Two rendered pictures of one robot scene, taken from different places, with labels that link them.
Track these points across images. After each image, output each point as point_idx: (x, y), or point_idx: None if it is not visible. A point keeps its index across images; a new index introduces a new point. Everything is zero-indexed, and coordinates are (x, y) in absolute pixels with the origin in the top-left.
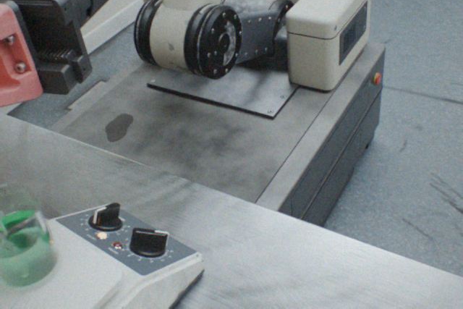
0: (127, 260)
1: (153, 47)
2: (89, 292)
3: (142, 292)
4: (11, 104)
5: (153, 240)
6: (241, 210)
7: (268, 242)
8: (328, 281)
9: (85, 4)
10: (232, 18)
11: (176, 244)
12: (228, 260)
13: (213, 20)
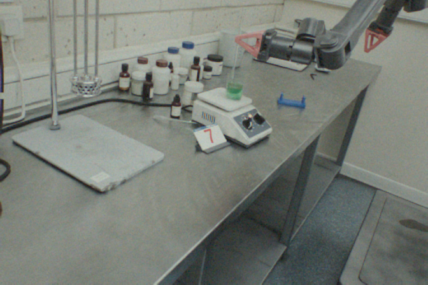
0: (239, 117)
1: None
2: (223, 104)
3: (227, 118)
4: (249, 53)
5: (248, 123)
6: (276, 159)
7: (260, 162)
8: (241, 170)
9: (287, 52)
10: None
11: (251, 134)
12: (251, 153)
13: None
